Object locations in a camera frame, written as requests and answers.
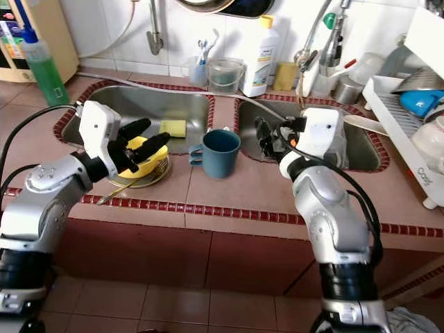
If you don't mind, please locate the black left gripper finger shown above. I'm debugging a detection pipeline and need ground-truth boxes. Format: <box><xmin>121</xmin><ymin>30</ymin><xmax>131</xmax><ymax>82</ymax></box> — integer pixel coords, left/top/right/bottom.
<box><xmin>119</xmin><ymin>118</ymin><xmax>152</xmax><ymax>144</ymax></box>
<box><xmin>137</xmin><ymin>133</ymin><xmax>172</xmax><ymax>164</ymax></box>

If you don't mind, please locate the yellow plastic bowl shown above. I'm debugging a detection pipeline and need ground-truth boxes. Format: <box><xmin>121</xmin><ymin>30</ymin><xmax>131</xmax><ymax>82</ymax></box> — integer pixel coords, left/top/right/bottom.
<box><xmin>114</xmin><ymin>135</ymin><xmax>171</xmax><ymax>180</ymax></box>

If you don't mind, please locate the metal spoon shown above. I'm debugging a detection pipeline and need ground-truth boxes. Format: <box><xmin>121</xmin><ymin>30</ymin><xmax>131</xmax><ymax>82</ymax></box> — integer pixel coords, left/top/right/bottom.
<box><xmin>96</xmin><ymin>177</ymin><xmax>143</xmax><ymax>207</ymax></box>

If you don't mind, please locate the blue plastic cup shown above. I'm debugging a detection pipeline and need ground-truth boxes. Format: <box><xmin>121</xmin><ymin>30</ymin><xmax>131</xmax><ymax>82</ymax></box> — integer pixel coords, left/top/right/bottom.
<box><xmin>189</xmin><ymin>128</ymin><xmax>241</xmax><ymax>180</ymax></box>

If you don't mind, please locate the yellow green scrub sponge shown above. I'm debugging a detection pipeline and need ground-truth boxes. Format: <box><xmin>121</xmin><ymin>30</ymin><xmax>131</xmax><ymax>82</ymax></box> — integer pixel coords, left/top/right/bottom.
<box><xmin>159</xmin><ymin>119</ymin><xmax>188</xmax><ymax>138</ymax></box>

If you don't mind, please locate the stainless steel sink basin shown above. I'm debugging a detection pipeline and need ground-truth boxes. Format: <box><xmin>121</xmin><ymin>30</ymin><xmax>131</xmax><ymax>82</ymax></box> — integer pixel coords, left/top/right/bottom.
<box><xmin>66</xmin><ymin>85</ymin><xmax>214</xmax><ymax>157</ymax></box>
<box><xmin>236</xmin><ymin>97</ymin><xmax>393</xmax><ymax>174</ymax></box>

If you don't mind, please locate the plain yellow sponge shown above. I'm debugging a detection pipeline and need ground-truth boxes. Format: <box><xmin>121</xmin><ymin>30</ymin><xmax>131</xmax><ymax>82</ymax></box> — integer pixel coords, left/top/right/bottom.
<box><xmin>272</xmin><ymin>61</ymin><xmax>299</xmax><ymax>92</ymax></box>

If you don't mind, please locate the clear plastic container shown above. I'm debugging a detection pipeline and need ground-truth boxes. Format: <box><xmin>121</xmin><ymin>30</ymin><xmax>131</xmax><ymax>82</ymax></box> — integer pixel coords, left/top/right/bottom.
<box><xmin>206</xmin><ymin>58</ymin><xmax>247</xmax><ymax>96</ymax></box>

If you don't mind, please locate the white bottle yellow cap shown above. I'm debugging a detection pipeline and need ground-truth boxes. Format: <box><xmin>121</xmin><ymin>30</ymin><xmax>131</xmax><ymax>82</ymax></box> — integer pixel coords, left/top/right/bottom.
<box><xmin>241</xmin><ymin>14</ymin><xmax>282</xmax><ymax>98</ymax></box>

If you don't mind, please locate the steel cup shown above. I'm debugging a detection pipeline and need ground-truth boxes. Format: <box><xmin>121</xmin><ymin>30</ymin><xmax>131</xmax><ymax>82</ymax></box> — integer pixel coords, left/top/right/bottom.
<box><xmin>331</xmin><ymin>74</ymin><xmax>365</xmax><ymax>105</ymax></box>

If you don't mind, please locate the clear toothbrush cup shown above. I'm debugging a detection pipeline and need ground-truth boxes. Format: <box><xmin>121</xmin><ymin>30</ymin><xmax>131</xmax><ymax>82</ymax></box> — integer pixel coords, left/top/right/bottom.
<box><xmin>182</xmin><ymin>55</ymin><xmax>209</xmax><ymax>87</ymax></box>

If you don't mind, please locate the green dish soap bottle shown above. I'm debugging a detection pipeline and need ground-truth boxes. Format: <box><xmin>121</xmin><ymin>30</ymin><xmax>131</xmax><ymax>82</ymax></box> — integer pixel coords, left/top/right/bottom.
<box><xmin>21</xmin><ymin>28</ymin><xmax>71</xmax><ymax>107</ymax></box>

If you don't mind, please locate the chrome sink faucet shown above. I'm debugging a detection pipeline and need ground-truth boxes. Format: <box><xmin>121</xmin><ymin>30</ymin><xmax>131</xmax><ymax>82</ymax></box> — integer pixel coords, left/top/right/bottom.
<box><xmin>293</xmin><ymin>0</ymin><xmax>355</xmax><ymax>98</ymax></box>

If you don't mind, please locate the white dish rack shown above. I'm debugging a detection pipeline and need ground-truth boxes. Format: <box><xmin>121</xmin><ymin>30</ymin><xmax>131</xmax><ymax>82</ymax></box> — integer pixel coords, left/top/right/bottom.
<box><xmin>361</xmin><ymin>66</ymin><xmax>444</xmax><ymax>210</ymax></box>

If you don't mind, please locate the beige water purifier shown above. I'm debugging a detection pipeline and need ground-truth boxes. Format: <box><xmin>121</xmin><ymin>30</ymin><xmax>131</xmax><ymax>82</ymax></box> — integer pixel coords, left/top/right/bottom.
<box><xmin>0</xmin><ymin>0</ymin><xmax>79</xmax><ymax>84</ymax></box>

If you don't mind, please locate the dark hanging wok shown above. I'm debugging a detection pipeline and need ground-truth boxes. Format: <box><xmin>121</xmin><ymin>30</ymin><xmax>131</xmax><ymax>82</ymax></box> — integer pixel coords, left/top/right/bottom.
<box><xmin>176</xmin><ymin>0</ymin><xmax>275</xmax><ymax>19</ymax></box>

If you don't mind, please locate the blue bowl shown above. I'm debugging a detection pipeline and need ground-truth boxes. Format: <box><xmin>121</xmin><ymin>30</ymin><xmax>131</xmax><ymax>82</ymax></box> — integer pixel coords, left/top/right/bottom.
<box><xmin>398</xmin><ymin>89</ymin><xmax>444</xmax><ymax>119</ymax></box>

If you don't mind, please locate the white teapot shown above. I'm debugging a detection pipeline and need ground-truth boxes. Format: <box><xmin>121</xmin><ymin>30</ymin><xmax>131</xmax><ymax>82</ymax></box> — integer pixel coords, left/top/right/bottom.
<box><xmin>409</xmin><ymin>114</ymin><xmax>444</xmax><ymax>176</ymax></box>

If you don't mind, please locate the steel bowl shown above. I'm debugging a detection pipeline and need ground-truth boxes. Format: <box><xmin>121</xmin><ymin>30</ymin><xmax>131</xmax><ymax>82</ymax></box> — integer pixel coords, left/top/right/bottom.
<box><xmin>391</xmin><ymin>66</ymin><xmax>444</xmax><ymax>94</ymax></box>

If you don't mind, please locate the white crumpled cloth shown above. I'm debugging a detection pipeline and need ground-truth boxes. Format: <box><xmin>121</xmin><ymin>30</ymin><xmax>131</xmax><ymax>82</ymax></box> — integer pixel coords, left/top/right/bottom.
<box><xmin>385</xmin><ymin>305</ymin><xmax>443</xmax><ymax>333</ymax></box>

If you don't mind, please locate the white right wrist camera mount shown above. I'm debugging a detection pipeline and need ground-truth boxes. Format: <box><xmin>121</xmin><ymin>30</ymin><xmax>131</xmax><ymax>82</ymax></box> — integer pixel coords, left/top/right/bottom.
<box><xmin>304</xmin><ymin>108</ymin><xmax>349</xmax><ymax>167</ymax></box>

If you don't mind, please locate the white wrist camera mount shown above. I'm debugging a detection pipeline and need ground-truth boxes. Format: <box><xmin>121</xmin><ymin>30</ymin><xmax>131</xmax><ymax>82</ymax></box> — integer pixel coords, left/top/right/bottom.
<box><xmin>78</xmin><ymin>101</ymin><xmax>122</xmax><ymax>159</ymax></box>
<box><xmin>304</xmin><ymin>108</ymin><xmax>349</xmax><ymax>167</ymax></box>

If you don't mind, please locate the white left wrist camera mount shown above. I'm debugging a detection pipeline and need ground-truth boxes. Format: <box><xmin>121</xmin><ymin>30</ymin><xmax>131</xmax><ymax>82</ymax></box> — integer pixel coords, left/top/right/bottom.
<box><xmin>78</xmin><ymin>101</ymin><xmax>122</xmax><ymax>159</ymax></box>

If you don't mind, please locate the wall mounted water tap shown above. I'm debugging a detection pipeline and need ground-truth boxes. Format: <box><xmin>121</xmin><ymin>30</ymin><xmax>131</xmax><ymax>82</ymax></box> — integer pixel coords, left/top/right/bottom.
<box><xmin>146</xmin><ymin>0</ymin><xmax>165</xmax><ymax>56</ymax></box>

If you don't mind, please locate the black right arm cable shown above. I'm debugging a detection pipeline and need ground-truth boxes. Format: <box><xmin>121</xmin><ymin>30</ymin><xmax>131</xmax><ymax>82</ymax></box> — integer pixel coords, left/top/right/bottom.
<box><xmin>277</xmin><ymin>121</ymin><xmax>384</xmax><ymax>268</ymax></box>

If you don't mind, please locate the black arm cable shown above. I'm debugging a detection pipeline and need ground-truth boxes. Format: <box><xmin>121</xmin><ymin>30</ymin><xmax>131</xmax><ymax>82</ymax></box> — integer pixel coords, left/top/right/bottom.
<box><xmin>277</xmin><ymin>121</ymin><xmax>384</xmax><ymax>268</ymax></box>
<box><xmin>0</xmin><ymin>104</ymin><xmax>84</xmax><ymax>202</ymax></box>

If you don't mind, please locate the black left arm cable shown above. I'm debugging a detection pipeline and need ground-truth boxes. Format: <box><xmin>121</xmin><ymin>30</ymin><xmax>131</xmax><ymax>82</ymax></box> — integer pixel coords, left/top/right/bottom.
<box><xmin>0</xmin><ymin>104</ymin><xmax>84</xmax><ymax>202</ymax></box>

